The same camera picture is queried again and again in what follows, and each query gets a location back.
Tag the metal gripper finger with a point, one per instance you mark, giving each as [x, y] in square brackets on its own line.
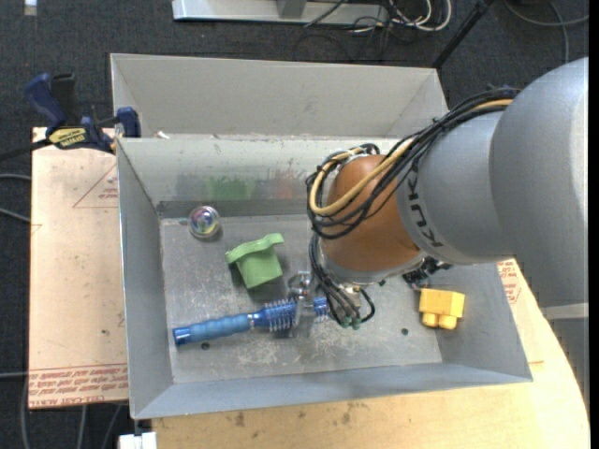
[300, 284]
[304, 322]

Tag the blue bristle brush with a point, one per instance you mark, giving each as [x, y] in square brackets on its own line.
[220, 328]

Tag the green plastic cup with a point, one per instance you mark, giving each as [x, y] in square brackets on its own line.
[257, 262]

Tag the yellow toy building block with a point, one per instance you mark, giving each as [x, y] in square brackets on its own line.
[441, 308]

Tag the clear iridescent ball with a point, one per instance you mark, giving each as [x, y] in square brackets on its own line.
[204, 222]

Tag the grey metal bin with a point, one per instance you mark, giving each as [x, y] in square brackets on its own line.
[281, 105]

